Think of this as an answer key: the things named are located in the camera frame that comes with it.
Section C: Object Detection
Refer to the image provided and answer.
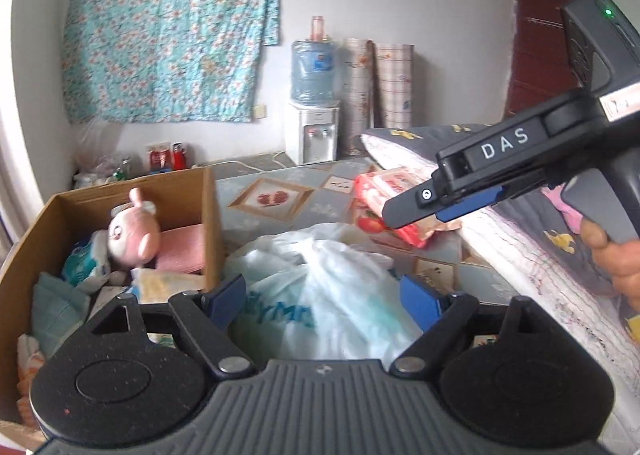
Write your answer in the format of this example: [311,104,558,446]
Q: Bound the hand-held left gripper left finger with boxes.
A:
[87,274,258,378]

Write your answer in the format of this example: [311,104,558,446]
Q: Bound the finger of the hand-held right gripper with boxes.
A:
[382,182,506,231]

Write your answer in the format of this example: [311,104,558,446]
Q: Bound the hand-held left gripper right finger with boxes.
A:
[390,274,548,378]

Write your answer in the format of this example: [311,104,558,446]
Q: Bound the yellow clear packet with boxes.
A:
[130,266,207,296]

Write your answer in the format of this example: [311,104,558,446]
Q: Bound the pink wet wipes packet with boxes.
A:
[354,168,431,216]

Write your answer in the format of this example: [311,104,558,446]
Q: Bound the white plastic bag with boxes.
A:
[222,222,426,366]

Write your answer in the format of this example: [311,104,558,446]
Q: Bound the red tissue packet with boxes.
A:
[352,208,443,249]

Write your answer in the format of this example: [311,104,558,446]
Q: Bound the pink plush toy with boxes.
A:
[107,188,162,268]

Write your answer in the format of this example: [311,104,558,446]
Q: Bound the blue wet wipes packet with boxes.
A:
[61,230,113,286]

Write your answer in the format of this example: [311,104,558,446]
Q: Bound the light blue towel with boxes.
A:
[32,271,96,356]

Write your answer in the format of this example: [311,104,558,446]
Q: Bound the brown cardboard box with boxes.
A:
[0,166,223,441]

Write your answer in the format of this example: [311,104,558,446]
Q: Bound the orange striped towel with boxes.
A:
[16,334,48,418]

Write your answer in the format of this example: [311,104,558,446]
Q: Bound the person's right hand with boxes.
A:
[580,220,640,311]

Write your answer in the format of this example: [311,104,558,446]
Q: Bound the dark red door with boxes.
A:
[502,0,588,120]

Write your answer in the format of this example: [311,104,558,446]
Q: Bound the printed bed mat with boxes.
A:
[215,158,506,316]

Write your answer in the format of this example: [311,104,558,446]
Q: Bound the white quilted mattress pad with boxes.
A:
[361,132,640,451]

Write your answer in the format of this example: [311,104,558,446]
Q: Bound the floral rolled mat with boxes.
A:
[341,38,376,156]

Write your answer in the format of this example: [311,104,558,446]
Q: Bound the white water dispenser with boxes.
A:
[286,100,341,165]

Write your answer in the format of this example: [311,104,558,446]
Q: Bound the pile of white plastic bags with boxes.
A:
[74,155,146,188]

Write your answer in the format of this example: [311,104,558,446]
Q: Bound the clear plastic bag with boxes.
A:
[75,118,128,176]

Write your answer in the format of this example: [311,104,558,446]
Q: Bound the white power cable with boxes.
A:
[192,151,291,171]

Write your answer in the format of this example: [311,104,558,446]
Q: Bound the floral wall cloth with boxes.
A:
[62,0,281,125]

